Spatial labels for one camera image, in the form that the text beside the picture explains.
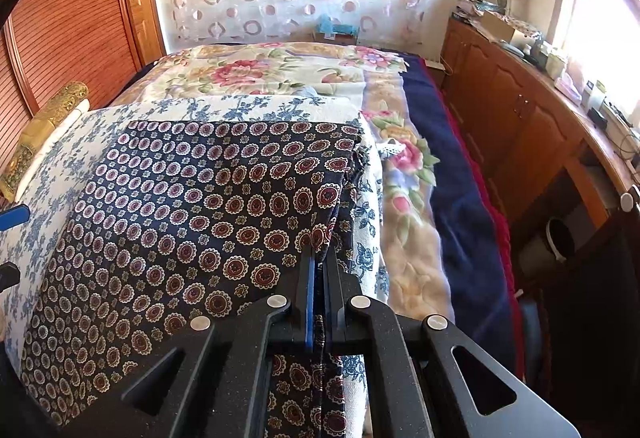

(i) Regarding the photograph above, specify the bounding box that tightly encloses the blue-white floral cloth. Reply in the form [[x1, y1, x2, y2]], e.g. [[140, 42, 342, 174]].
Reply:
[[0, 96, 392, 438]]

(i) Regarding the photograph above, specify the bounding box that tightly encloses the pink floral blanket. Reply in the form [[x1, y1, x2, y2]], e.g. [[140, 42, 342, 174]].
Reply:
[[110, 42, 451, 324]]

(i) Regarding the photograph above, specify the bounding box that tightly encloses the navy floral-print shirt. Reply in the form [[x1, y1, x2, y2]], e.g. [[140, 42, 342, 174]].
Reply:
[[20, 118, 372, 438]]

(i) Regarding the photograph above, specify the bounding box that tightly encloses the cardboard box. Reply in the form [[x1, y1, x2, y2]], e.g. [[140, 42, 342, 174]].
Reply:
[[479, 10, 522, 43]]

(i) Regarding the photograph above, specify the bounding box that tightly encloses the navy blanket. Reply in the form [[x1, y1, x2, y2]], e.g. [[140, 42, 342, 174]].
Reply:
[[400, 63, 521, 369]]

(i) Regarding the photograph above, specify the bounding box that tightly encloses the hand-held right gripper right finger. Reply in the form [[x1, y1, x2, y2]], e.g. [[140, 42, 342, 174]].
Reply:
[[322, 251, 583, 438]]

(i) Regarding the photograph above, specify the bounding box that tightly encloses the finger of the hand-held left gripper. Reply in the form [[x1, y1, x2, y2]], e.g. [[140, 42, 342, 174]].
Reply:
[[0, 263, 21, 292], [0, 202, 29, 232]]

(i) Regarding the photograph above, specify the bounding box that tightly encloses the wooden-framed window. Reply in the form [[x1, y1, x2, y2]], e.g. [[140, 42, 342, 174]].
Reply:
[[550, 0, 640, 124]]

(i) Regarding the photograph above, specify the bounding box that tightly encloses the pink bag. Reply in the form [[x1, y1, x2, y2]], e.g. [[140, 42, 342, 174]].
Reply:
[[555, 61, 590, 106]]

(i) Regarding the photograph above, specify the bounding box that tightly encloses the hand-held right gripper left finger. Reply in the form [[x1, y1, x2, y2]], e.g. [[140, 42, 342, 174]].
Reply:
[[65, 251, 317, 438]]

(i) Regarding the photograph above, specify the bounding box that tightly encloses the red blanket edge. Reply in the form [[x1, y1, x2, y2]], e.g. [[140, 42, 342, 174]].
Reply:
[[424, 60, 527, 379]]

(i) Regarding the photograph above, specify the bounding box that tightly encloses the long wooden cabinet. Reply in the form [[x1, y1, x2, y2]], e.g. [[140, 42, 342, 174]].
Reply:
[[440, 16, 640, 244]]

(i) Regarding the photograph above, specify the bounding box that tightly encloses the wooden headboard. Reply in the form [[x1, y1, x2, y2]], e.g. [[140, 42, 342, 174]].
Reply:
[[0, 0, 167, 169]]

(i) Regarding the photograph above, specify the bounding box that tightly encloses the white bucket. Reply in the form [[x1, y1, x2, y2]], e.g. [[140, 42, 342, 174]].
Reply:
[[519, 217, 577, 275]]

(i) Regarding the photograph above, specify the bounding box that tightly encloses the gold embroidered cushion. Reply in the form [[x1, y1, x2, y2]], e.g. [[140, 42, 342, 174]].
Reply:
[[0, 81, 91, 203]]

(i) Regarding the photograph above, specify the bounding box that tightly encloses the blue box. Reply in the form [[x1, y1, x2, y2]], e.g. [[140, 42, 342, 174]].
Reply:
[[315, 16, 362, 45]]

